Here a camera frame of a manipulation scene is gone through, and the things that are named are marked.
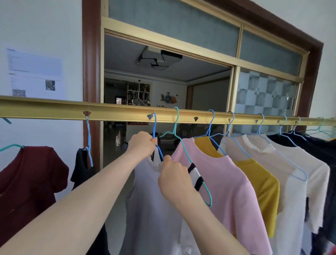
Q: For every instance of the white paper notice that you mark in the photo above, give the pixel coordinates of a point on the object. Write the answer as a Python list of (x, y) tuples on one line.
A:
[(34, 65)]

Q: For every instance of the brown door frame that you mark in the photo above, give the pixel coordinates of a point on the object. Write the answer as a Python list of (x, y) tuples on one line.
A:
[(90, 52)]

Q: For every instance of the white lace blouse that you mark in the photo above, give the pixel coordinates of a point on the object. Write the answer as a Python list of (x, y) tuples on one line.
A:
[(147, 215)]

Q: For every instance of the gold framed glass door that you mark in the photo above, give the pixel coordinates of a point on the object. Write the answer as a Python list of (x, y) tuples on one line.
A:
[(170, 23)]

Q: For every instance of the ceiling lamp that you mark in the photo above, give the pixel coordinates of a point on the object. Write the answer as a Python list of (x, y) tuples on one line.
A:
[(160, 57)]

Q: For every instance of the person's right forearm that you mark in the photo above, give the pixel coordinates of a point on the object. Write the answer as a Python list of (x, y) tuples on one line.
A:
[(210, 231)]

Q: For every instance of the black t-shirt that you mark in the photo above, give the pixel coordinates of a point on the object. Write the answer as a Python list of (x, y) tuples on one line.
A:
[(81, 170)]

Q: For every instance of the dark red t-shirt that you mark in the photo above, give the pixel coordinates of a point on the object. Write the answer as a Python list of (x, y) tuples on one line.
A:
[(26, 184)]

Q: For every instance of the sheer white lace-collar shirt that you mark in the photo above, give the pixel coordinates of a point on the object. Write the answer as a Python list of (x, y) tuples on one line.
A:
[(291, 210)]

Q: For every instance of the mustard yellow t-shirt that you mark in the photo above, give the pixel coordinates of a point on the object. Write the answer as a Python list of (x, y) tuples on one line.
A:
[(262, 189)]

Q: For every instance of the indoor wall shelf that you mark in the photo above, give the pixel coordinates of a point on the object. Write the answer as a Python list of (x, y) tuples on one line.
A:
[(137, 92)]

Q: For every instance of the pink t-shirt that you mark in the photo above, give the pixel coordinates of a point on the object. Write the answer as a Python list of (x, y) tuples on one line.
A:
[(225, 197)]

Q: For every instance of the person's right hand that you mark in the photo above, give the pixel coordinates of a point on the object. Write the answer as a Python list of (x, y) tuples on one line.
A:
[(176, 184)]

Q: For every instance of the black sheer blouse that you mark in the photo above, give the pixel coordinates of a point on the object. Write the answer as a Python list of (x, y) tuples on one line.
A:
[(286, 139)]

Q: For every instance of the person's left hand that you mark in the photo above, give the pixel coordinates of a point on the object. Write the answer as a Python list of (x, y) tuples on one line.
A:
[(141, 144)]

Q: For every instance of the person's left forearm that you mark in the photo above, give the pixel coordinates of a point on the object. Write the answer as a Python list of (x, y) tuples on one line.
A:
[(65, 210)]

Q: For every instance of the gold clothes rail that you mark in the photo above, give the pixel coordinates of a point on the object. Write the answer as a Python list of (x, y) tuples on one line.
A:
[(52, 109)]

